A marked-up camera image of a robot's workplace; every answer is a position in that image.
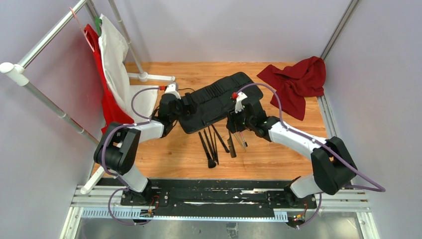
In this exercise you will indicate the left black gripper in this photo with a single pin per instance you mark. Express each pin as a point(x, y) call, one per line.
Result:
point(178, 101)

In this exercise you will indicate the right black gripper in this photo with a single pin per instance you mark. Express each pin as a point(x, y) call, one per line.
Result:
point(233, 125)

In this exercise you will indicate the pink handle makeup brush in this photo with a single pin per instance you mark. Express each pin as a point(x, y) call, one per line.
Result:
point(243, 141)

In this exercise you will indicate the black comb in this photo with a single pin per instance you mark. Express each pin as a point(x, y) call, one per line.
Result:
point(231, 145)

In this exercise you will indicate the black makeup brush roll case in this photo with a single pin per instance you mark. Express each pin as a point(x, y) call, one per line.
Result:
point(212, 102)

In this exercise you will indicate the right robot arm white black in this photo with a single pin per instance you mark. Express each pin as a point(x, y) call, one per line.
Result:
point(333, 167)

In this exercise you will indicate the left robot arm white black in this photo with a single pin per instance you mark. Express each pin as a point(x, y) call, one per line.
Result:
point(118, 146)

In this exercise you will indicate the thin black makeup brush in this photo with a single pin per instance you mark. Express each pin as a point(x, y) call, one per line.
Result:
point(208, 143)

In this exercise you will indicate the white hanging cloth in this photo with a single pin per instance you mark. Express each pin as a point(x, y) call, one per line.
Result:
point(137, 101)

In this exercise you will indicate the dark red cloth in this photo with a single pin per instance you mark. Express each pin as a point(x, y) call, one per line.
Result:
point(295, 83)

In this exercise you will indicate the red hanging garment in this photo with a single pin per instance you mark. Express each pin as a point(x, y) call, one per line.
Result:
point(111, 111)

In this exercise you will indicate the large black powder brush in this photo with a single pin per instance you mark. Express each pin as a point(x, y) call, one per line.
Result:
point(206, 151)

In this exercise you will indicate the pink hanger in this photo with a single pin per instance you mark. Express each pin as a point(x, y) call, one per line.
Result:
point(81, 29)

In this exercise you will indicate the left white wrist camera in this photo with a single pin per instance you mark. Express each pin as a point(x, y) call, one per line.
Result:
point(172, 88)

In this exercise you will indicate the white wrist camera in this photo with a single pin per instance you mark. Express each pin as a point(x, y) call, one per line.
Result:
point(172, 88)
point(239, 99)

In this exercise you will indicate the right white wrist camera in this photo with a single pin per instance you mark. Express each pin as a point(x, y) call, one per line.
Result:
point(239, 99)

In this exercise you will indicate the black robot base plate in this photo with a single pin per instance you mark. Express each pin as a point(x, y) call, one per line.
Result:
point(208, 199)

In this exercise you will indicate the aluminium rail frame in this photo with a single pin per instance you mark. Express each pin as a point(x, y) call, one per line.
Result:
point(345, 215)

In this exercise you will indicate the right corner aluminium post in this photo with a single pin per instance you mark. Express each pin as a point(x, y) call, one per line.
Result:
point(347, 15)

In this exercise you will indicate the silver clothes rack frame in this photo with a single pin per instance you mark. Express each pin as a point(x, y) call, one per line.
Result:
point(40, 151)

